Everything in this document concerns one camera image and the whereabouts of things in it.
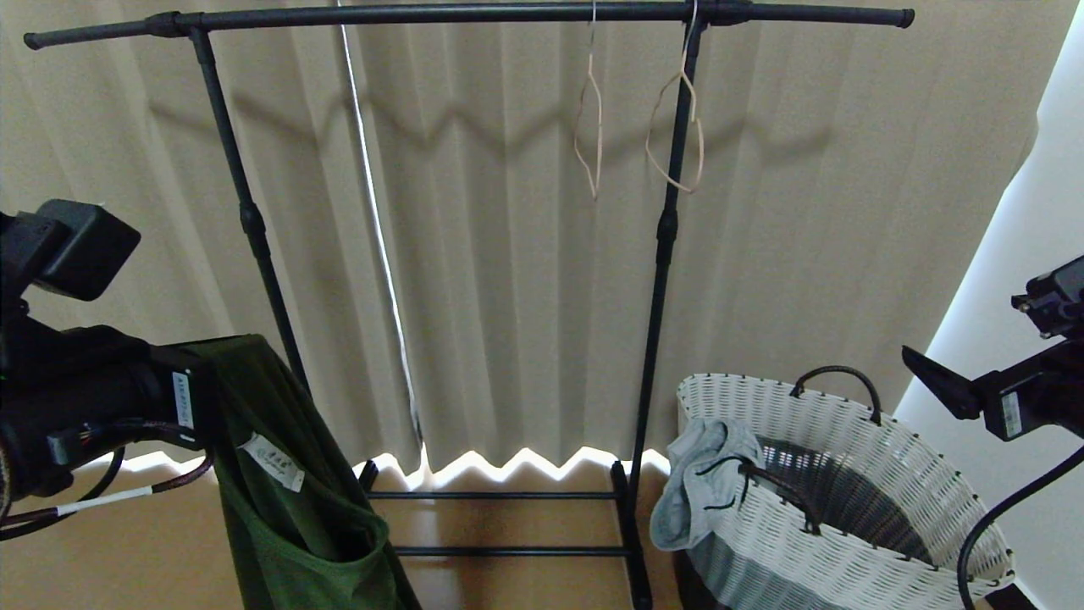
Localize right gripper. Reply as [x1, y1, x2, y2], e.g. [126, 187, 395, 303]
[902, 339, 1084, 443]

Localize pink clothes hanger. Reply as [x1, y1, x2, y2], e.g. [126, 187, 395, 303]
[573, 0, 605, 202]
[644, 0, 706, 194]

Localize black cable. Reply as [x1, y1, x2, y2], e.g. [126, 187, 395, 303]
[956, 445, 1084, 610]

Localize pale grey shorts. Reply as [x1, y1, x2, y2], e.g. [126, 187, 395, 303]
[650, 418, 767, 552]

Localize white laundry basket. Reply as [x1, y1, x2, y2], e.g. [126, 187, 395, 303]
[675, 364, 1015, 610]

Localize green long-sleeved shirt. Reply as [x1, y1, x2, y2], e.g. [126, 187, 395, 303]
[182, 333, 424, 610]

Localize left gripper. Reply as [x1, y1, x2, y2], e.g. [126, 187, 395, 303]
[0, 326, 223, 501]

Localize black clothes rack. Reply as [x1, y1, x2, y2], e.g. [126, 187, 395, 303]
[23, 0, 917, 610]

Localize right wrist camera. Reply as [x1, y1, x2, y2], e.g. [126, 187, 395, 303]
[1011, 254, 1084, 340]

